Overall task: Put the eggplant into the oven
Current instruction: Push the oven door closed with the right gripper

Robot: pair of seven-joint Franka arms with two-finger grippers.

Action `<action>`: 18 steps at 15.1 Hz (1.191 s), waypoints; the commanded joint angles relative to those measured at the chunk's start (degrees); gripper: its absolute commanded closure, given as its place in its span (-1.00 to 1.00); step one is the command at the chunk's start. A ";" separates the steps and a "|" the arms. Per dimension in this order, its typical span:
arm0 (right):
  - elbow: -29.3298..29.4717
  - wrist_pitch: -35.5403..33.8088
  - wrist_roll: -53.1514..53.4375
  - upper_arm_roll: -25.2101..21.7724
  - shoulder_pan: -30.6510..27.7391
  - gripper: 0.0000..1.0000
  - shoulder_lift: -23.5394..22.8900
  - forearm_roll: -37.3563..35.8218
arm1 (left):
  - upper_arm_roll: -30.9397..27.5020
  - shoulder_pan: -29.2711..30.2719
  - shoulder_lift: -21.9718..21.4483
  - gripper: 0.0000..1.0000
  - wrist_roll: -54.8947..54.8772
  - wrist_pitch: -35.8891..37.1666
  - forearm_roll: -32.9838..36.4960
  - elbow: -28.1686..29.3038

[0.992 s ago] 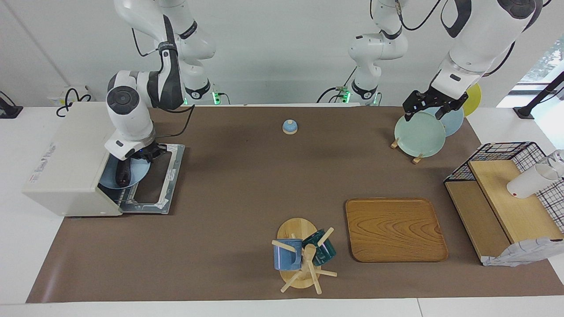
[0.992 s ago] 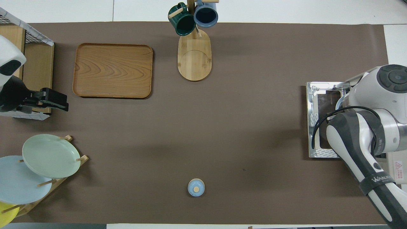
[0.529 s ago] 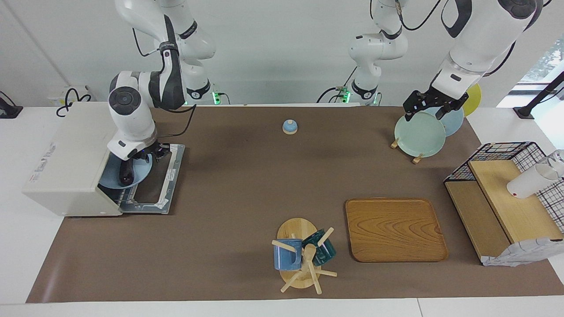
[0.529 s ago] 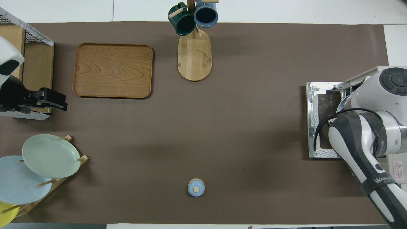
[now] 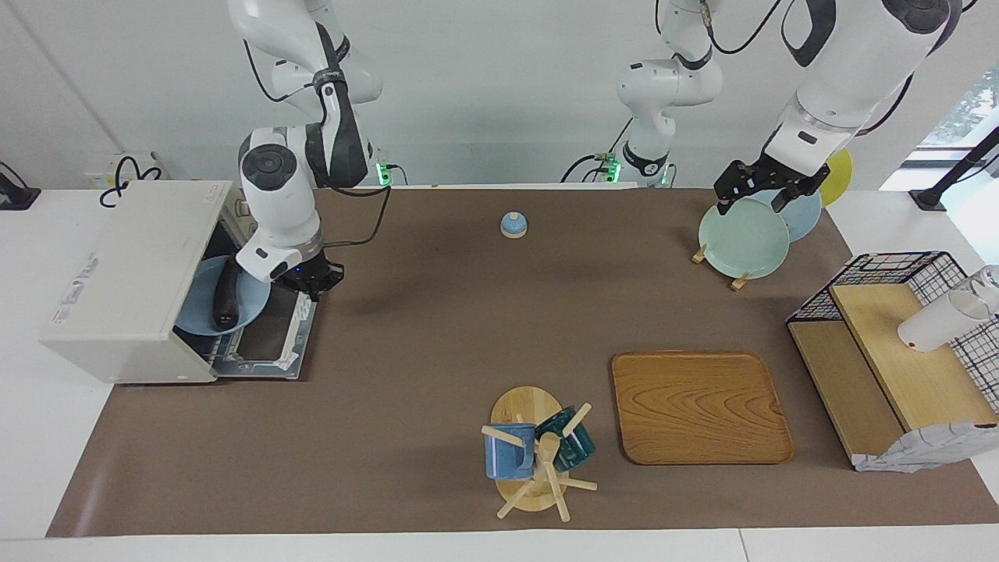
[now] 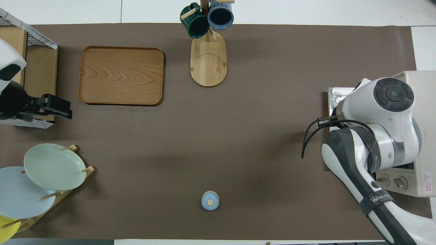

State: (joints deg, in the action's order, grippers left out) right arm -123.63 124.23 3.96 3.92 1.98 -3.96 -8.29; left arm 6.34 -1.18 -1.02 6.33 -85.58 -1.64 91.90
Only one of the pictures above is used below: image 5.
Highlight glass oven door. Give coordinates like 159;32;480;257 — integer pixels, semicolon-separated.
204;292;320;382

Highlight dark purple eggplant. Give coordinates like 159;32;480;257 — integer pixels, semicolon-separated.
212;258;245;331

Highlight light blue serving plate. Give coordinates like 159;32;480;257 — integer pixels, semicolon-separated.
175;255;273;337

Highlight beige toaster oven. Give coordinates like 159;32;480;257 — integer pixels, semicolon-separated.
38;180;260;386

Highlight light blue racked plate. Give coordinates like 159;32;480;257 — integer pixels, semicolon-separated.
761;190;823;244

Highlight pale green plate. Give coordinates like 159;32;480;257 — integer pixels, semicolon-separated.
697;196;791;280

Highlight yellow plate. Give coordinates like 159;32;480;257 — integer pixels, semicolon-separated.
819;148;855;208

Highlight wooden plate rack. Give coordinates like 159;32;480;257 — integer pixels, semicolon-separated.
691;242;752;293

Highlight brown table mat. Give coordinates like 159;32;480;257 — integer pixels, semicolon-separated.
46;187;999;539

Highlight white cup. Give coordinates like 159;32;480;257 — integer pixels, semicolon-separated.
897;288;993;354

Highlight brown wooden tray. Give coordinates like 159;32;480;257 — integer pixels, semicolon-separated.
611;350;796;467

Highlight clear glass cup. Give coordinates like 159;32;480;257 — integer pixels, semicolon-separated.
966;265;999;315

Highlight light wooden shelf box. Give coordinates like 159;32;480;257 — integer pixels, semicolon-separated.
787;282;999;470

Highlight wooden mug tree stand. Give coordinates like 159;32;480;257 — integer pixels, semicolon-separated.
481;386;599;523

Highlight blue mug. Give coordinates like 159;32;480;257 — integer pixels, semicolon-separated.
483;422;538;481

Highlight white patterned cloth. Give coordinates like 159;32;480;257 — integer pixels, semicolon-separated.
852;419;999;474

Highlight dark green mug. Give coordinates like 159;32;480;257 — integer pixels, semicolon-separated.
535;405;597;473

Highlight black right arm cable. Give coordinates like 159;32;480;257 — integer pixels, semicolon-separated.
241;37;392;248

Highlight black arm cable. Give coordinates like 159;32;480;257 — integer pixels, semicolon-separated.
241;37;392;248
654;0;786;57

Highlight metal oven wire rack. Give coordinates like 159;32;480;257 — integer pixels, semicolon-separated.
201;328;260;363

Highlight black wire basket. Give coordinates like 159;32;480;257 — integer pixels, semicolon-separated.
786;251;999;415

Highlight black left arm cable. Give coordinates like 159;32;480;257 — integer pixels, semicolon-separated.
654;0;786;57

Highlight black base power cable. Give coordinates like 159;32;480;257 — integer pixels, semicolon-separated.
561;117;635;185

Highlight black coiled wall cable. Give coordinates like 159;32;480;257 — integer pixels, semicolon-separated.
99;154;167;208

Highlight black desk clamp mount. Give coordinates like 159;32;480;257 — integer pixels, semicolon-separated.
0;160;42;212

